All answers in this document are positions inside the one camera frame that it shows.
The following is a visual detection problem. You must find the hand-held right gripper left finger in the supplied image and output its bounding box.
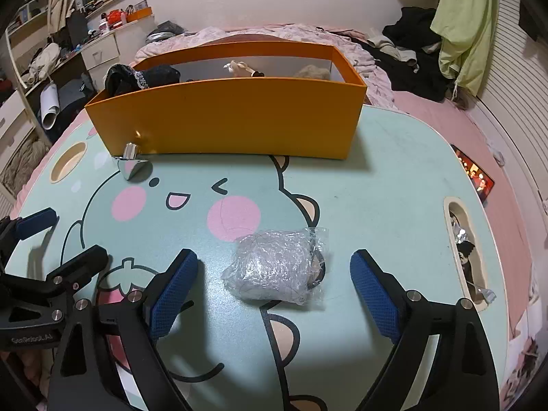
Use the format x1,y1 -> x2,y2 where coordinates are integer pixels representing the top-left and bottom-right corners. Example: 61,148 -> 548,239
46,248 -> 199,411

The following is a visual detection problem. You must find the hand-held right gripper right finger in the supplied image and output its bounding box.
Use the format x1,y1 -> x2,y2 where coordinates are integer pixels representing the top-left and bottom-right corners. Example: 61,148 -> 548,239
350,248 -> 499,411

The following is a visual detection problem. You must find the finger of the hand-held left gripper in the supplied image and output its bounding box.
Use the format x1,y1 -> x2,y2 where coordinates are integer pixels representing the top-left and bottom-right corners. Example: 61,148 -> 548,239
0,208 -> 58,266
45,245 -> 110,298

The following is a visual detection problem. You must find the bubble wrap packet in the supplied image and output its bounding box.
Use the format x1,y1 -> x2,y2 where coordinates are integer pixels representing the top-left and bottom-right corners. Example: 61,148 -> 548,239
221,226 -> 330,307

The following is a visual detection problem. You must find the black lace garment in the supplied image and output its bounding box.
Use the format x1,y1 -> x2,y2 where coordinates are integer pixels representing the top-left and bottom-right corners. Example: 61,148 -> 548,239
104,63 -> 183,97

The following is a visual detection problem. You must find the orange cardboard box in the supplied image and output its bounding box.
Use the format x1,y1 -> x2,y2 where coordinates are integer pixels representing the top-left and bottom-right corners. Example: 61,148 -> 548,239
84,41 -> 368,161

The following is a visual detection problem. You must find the beige fluffy pompom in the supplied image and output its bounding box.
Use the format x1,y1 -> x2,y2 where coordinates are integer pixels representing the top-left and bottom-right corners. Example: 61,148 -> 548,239
297,65 -> 331,81

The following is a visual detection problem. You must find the cream doll figure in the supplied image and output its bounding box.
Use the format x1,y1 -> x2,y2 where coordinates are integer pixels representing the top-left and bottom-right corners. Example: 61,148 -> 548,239
223,60 -> 267,79

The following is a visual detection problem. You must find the beige fuzzy blanket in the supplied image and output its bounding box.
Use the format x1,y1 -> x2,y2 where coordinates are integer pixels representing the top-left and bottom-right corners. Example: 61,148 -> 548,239
0,137 -> 50,189

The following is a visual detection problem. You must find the black white trinket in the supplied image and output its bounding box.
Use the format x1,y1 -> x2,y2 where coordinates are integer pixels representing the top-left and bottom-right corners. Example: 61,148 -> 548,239
454,240 -> 479,281

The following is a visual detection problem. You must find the silver foil wrapper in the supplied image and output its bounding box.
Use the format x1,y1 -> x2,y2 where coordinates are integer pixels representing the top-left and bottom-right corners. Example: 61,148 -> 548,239
453,216 -> 471,245
469,285 -> 496,304

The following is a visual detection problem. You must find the white desk shelf unit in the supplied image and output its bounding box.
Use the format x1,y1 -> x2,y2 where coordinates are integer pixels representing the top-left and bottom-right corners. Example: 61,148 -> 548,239
0,0 -> 86,206

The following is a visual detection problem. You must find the silver metal trinket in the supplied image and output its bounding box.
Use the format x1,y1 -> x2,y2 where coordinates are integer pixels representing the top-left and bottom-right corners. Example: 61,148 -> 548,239
113,142 -> 152,184

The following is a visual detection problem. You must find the white paper roll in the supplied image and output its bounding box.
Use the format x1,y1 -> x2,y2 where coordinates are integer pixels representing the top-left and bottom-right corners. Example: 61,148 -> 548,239
39,82 -> 60,130

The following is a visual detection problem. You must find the dark bag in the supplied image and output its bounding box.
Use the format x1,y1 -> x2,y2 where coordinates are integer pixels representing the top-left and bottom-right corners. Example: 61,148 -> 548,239
53,81 -> 98,135

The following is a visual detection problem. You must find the smartphone with lit screen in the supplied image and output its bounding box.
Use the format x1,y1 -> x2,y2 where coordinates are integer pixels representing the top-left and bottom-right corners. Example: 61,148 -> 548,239
450,143 -> 495,203

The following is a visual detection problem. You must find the white cloth heap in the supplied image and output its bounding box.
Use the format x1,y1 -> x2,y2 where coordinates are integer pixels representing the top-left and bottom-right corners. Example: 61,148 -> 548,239
28,43 -> 61,82

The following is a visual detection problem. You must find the white nightstand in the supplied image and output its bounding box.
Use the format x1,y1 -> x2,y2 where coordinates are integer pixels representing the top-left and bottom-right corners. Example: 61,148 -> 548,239
80,30 -> 125,82

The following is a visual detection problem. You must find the black clothes pile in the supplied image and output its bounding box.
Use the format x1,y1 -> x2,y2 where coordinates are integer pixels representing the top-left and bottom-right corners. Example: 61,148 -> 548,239
366,6 -> 461,102

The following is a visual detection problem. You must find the grey coiled object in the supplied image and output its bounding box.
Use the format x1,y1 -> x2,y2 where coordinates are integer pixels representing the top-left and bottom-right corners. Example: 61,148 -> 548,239
146,21 -> 186,44

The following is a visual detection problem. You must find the grey crumpled garment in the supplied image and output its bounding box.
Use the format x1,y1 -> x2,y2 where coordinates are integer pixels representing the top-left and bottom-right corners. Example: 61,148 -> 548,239
366,34 -> 418,67

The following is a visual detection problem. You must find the white louvered closet door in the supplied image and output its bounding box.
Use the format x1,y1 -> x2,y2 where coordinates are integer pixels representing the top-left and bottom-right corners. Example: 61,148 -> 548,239
466,0 -> 548,206

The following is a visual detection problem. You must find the light green hanging garment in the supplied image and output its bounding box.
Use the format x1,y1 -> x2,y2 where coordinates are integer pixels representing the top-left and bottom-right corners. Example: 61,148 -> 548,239
430,0 -> 499,97

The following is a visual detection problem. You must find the pink floral comforter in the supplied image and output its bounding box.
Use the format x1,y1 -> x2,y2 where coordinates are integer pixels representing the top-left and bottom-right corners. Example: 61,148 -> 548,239
135,23 -> 397,110

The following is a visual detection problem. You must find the black hanging garment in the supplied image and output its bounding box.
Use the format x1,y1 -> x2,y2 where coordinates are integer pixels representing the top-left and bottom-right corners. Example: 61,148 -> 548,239
516,6 -> 542,39

